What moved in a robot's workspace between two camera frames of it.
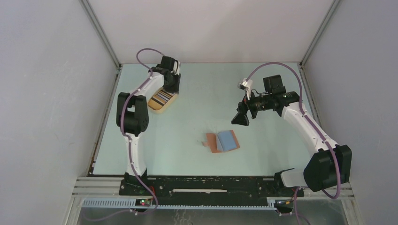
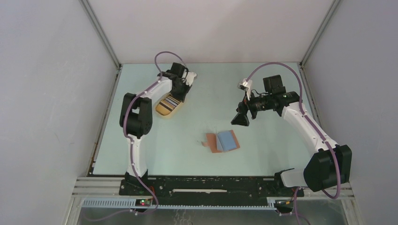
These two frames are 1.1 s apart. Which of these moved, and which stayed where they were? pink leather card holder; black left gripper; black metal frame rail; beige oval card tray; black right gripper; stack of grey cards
Moved: beige oval card tray; stack of grey cards; black left gripper
Stayed: pink leather card holder; black metal frame rail; black right gripper
